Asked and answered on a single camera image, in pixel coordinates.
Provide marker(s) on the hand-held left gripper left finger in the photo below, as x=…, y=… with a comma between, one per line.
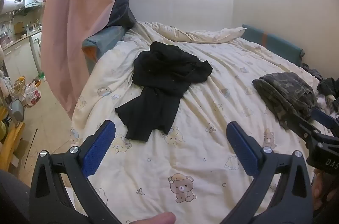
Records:
x=99, y=149

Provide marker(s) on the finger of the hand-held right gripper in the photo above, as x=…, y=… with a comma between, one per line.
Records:
x=308, y=131
x=324, y=118

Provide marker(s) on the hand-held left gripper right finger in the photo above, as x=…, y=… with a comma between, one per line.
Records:
x=242, y=149

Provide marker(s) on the black pants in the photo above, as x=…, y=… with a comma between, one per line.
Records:
x=164, y=73

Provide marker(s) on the camouflage pants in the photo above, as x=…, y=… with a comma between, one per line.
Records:
x=286, y=91

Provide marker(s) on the person's right hand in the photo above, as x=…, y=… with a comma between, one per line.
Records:
x=317, y=187

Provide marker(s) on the person's left hand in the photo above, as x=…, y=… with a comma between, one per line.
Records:
x=156, y=219

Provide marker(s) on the grey striped fluffy cloth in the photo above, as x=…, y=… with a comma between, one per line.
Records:
x=327, y=106

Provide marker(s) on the dark clothing pile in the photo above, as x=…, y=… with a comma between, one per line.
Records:
x=328, y=86

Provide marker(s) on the cream bear printed blanket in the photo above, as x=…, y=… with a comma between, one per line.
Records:
x=212, y=96

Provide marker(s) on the wooden rack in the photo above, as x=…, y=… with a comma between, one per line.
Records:
x=13, y=139

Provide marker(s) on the grey rounded gadget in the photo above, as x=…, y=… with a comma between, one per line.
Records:
x=18, y=108

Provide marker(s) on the person's grey trouser leg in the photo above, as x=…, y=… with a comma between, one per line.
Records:
x=12, y=200

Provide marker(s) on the pink curtain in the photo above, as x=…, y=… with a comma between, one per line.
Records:
x=71, y=41

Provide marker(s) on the kitchen counter cabinets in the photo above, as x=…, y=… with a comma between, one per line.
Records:
x=18, y=59

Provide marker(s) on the range hood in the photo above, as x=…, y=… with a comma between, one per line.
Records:
x=33, y=5

